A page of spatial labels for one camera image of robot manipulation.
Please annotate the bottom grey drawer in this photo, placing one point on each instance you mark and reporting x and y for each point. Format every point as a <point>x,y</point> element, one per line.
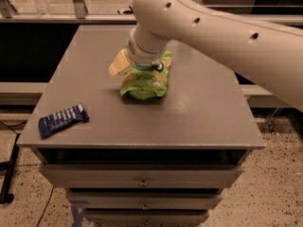
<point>145,217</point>

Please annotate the green rice chip bag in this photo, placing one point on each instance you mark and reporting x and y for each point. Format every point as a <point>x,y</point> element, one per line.
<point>147,80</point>

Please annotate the grey drawer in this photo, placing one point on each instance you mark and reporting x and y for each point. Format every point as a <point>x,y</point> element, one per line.
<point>136,176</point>
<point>145,217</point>
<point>145,200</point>

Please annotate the blue snack bar wrapper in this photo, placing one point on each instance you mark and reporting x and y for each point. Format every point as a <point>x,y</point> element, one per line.
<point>62,120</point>

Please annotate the middle grey drawer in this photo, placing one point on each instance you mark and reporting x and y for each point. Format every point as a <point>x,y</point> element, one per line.
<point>145,200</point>

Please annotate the top grey drawer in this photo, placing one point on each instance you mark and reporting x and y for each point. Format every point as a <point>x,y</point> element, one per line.
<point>136,176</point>

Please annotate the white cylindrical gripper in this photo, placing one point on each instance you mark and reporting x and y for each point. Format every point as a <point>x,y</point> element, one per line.
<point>136,54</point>

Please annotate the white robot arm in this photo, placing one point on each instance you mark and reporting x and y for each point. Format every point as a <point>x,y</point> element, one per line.
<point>270,55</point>

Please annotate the grey drawer cabinet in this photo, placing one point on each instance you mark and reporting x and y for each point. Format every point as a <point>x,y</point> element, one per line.
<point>203,120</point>

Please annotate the black stand leg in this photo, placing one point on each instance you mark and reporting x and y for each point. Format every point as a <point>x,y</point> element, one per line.
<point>8,168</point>

